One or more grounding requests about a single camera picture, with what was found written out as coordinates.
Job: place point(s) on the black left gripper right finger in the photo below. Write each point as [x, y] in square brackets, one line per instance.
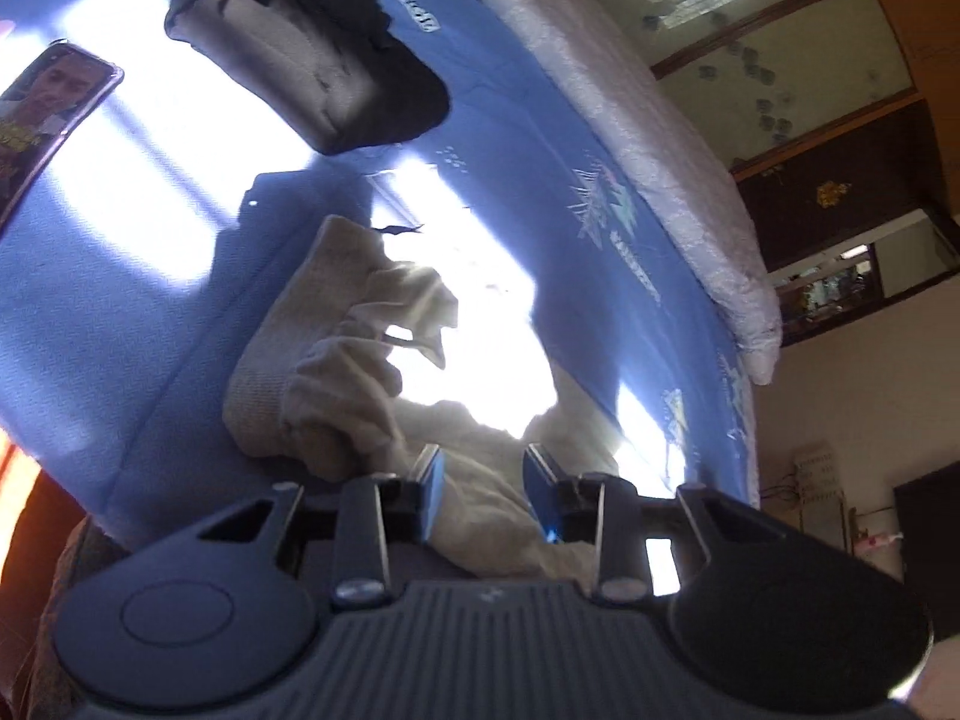
[643, 546]

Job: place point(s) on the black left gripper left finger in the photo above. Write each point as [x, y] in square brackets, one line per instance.
[334, 539]

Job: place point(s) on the light grey pants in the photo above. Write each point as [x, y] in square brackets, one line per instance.
[364, 360]

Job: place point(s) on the blue patterned bed sheet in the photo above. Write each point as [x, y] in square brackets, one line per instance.
[146, 255]

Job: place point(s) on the dark wooden door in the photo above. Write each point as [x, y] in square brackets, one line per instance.
[851, 184]

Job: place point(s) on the white lavender quilt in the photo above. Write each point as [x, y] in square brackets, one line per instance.
[665, 158]

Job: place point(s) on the dark grey black garment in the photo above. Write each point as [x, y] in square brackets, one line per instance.
[331, 69]

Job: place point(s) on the frosted glass wardrobe doors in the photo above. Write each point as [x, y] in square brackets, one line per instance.
[753, 75]

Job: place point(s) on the smartphone with pink case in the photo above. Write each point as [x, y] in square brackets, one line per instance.
[52, 96]

